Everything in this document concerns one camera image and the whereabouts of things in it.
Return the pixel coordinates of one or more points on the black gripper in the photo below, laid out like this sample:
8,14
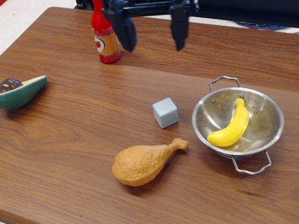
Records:
121,12

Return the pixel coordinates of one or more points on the metal colander with handles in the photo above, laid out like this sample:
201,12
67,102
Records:
214,112

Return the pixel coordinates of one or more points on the yellow toy banana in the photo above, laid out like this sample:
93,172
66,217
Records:
235,129

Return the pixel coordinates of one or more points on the red toy ketchup bottle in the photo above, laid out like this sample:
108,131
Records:
106,41

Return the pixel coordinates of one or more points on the toy avocado half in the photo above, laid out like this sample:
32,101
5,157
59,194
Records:
15,94

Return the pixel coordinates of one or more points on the grey toy cube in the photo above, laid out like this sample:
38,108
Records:
165,113

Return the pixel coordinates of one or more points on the orange toy chicken drumstick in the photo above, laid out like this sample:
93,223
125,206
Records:
139,165

